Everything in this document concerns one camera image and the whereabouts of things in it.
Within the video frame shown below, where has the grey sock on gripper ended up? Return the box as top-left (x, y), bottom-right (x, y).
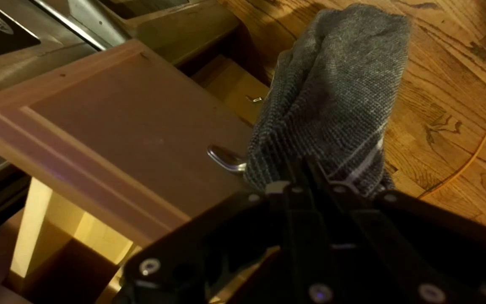
top-left (241, 2), bottom-right (413, 196)

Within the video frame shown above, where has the orange floor cable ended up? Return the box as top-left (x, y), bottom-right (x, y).
top-left (418, 100), bottom-right (486, 200)

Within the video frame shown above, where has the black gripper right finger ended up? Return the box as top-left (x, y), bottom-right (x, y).
top-left (300, 157), bottom-right (486, 304)

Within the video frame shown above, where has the wooden knife block drawer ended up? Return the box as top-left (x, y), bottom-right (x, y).
top-left (0, 37), bottom-right (257, 284)

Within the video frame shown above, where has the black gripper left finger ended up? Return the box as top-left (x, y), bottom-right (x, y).
top-left (112, 178), bottom-right (311, 304)

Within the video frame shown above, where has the wooden drawer with metal handle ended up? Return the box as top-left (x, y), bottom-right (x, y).
top-left (188, 53), bottom-right (271, 127)

